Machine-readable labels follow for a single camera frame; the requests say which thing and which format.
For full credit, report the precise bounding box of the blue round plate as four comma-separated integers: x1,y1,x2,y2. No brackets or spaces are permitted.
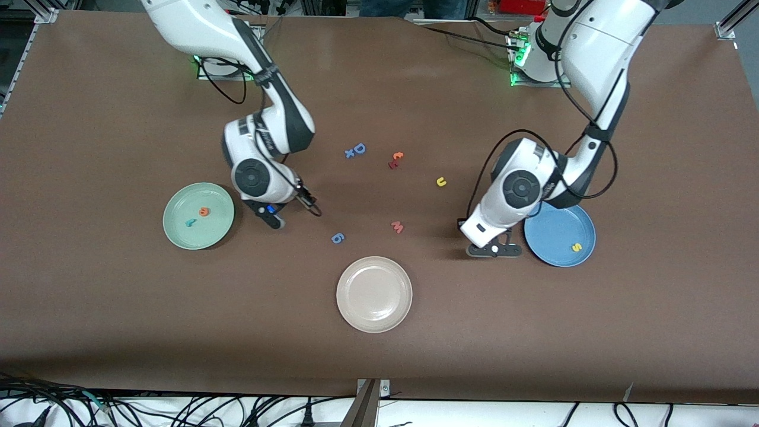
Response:
524,202,597,268

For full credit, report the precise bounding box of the beige round plate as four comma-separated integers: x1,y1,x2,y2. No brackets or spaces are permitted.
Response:
336,256,413,334

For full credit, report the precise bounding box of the green round plate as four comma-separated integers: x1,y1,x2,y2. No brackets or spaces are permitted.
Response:
162,182,235,250

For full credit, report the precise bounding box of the brown table mat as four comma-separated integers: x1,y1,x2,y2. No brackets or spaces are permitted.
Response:
0,9,759,405

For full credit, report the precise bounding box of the aluminium profile bar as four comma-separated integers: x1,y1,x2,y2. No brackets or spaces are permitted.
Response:
339,380,380,427

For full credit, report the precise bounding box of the person in blue jeans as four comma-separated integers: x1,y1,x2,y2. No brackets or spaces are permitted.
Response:
359,0,469,17

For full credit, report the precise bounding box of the red box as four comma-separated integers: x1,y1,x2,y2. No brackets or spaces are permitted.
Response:
498,0,549,15

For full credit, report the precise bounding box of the aluminium corner profile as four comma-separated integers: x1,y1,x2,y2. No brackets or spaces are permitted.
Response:
715,0,759,41

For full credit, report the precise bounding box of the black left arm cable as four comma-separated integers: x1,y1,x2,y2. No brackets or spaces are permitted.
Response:
458,30,618,232

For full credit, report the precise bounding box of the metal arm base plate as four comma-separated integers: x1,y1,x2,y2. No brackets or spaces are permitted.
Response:
509,30,573,88
196,56,257,81

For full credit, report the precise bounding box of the grey metal rack frame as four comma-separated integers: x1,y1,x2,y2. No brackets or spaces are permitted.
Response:
299,0,362,17

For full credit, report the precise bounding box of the black cable on mat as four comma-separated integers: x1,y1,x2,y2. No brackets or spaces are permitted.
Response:
422,26,515,48
471,17,522,37

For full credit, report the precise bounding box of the teal tipped cable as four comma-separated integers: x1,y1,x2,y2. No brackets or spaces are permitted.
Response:
80,390,113,414

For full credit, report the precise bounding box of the aluminium table edge rail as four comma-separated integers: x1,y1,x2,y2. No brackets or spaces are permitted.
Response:
0,7,59,116

